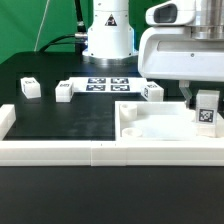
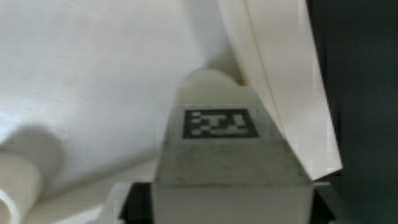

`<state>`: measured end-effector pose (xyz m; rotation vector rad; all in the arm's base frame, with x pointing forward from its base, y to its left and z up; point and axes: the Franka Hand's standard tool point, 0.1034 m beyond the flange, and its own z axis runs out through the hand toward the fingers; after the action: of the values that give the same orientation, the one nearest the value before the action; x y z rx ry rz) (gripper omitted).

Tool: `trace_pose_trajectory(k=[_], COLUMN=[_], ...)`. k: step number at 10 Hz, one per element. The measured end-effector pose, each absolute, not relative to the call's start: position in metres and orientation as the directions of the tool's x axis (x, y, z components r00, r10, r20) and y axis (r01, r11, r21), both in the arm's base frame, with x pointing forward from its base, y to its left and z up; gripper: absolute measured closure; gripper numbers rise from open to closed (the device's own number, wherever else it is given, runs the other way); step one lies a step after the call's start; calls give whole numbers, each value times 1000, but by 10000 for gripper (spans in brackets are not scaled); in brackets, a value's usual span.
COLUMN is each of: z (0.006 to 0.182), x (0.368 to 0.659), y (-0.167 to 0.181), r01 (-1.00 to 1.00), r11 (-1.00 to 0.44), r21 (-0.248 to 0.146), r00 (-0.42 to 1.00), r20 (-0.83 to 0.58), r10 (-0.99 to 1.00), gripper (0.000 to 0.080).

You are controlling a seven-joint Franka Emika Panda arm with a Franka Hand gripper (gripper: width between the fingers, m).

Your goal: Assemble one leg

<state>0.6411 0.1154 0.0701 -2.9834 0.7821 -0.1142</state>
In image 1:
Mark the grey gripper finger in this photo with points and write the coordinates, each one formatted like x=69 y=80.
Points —
x=184 y=87

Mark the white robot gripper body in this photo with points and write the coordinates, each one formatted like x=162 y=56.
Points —
x=184 y=41

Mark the white square table top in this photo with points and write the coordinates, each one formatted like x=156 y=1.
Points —
x=161 y=121

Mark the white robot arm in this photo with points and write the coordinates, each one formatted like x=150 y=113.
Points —
x=110 y=38

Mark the white sheet of tags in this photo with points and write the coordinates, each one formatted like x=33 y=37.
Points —
x=107 y=84

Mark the white U-shaped obstacle fence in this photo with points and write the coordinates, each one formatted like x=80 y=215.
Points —
x=105 y=153

